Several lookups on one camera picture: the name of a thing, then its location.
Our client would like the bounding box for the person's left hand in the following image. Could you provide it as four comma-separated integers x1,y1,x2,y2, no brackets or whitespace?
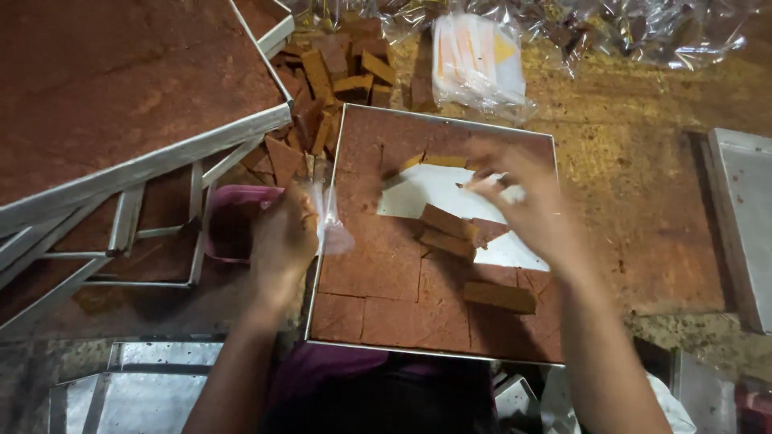
249,182,321,309

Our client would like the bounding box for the person's right hand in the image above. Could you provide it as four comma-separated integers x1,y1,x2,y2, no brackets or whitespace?
461,137,581,279

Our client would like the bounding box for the clear plastic bag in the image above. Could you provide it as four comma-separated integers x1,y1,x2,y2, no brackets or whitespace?
304,178,357,257

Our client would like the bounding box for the flat brown cake piece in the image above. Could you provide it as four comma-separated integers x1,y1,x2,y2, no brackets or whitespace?
470,217,512,250

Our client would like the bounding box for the white paper tray liner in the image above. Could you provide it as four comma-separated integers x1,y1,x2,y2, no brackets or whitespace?
376,163,551,272

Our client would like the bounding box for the pink plastic container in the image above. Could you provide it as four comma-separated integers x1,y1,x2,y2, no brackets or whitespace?
204,184,285,265

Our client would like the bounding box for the square metal cake tray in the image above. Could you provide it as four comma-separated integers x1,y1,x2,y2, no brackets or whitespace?
304,103,566,366

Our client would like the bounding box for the cut brown cake slab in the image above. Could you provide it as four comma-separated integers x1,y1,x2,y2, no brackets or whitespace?
309,107,564,363

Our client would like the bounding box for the pack of white orange bags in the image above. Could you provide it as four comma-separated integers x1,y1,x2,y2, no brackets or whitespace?
431,12,539,124

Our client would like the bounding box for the long brown cake slice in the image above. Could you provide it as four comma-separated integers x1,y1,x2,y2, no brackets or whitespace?
462,281,538,315

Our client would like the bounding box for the pile of brown cake offcuts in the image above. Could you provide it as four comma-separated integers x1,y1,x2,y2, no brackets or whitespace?
240,17,438,189

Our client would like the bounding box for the crumpled clear plastic sheet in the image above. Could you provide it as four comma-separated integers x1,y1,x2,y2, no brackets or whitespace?
283,0,764,78

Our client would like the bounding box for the stack of metal cake trays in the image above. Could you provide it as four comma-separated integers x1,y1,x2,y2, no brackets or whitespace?
0,135,266,335

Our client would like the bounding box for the small metal tray of cake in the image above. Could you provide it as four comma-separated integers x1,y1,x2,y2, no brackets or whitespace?
232,0,296,60

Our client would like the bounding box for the person's dark purple clothing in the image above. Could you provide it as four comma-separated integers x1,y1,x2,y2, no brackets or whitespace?
262,341,501,434

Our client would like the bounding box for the large metal tray of cake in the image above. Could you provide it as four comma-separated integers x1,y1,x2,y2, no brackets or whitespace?
0,0,295,237

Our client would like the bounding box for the small metal tray corner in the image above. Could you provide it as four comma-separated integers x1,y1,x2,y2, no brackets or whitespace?
493,373,542,426

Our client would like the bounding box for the stack of empty metal trays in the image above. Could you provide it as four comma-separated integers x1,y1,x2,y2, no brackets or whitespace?
47,340,225,434

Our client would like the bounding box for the empty grey metal tray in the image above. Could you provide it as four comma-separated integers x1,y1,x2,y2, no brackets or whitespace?
701,127,772,336

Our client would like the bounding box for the shiny metal sheet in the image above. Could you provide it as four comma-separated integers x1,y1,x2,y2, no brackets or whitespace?
671,348,740,434

